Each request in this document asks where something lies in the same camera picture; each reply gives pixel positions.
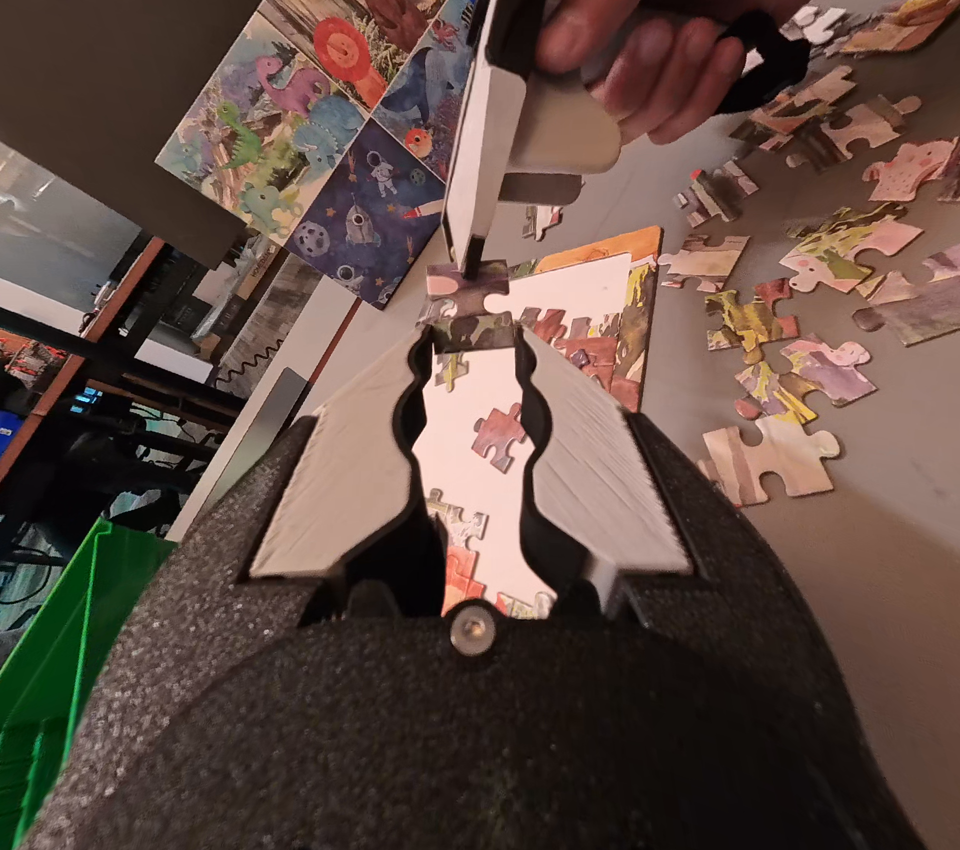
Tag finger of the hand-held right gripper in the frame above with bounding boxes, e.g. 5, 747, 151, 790
442, 0, 528, 281

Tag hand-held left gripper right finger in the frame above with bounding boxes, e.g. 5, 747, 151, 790
513, 327, 695, 611

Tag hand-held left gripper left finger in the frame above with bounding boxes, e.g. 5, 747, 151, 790
247, 327, 437, 603

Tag lion puzzle tray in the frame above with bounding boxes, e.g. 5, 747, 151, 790
416, 226, 665, 618

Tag dark green grey puzzle piece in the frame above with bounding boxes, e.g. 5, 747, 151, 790
426, 261, 520, 353

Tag red-tipped grey striped puzzle piece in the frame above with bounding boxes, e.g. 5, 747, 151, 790
671, 160, 760, 230

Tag pile of puzzle pieces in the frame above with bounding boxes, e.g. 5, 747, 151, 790
521, 0, 960, 509

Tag grey desk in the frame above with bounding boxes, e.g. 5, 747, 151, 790
165, 0, 960, 850

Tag black flat panel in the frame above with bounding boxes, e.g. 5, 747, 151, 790
223, 366, 314, 464

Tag reddish brown puzzle piece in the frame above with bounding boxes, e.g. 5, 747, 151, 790
471, 402, 530, 474

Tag white and green puzzle piece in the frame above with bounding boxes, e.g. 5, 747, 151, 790
423, 488, 490, 552

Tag assembled lion puzzle pieces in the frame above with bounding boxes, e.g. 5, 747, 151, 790
442, 542, 490, 612

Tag illustrated puzzle box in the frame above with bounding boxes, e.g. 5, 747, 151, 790
155, 0, 481, 311

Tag flat cardboard box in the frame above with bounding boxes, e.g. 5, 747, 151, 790
231, 248, 303, 301

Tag wooden table with black legs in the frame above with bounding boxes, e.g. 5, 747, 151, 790
0, 235, 250, 491

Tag green plastic bin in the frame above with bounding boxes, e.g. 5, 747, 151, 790
0, 516, 179, 850

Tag dark partition panel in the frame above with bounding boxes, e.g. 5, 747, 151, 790
0, 0, 325, 271

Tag black coiled cable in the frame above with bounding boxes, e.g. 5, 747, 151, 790
216, 334, 288, 387

